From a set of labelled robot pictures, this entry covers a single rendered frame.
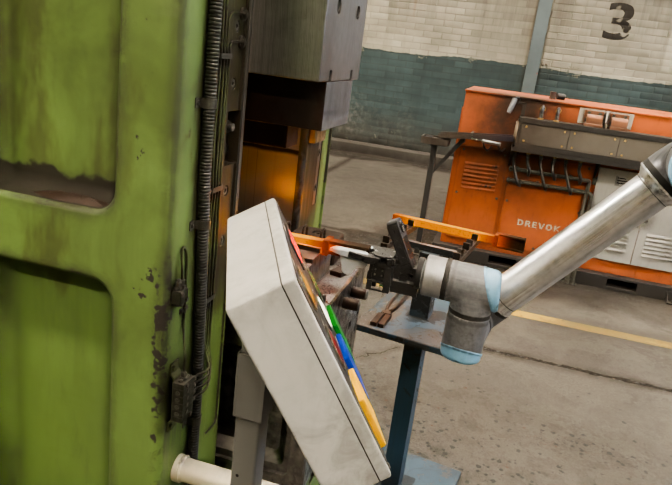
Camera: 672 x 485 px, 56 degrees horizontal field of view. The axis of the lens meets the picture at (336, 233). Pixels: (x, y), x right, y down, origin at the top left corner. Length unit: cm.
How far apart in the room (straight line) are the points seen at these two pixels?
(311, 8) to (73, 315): 72
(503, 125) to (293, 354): 413
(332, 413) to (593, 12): 827
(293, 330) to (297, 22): 68
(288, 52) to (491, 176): 365
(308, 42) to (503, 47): 761
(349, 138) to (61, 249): 804
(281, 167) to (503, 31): 725
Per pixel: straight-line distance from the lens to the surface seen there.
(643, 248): 494
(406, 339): 185
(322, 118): 124
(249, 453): 94
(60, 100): 120
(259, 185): 170
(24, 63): 124
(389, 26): 893
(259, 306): 66
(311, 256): 137
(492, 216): 482
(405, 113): 888
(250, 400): 89
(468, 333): 138
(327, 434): 74
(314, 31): 119
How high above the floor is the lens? 143
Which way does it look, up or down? 16 degrees down
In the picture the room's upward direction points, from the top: 7 degrees clockwise
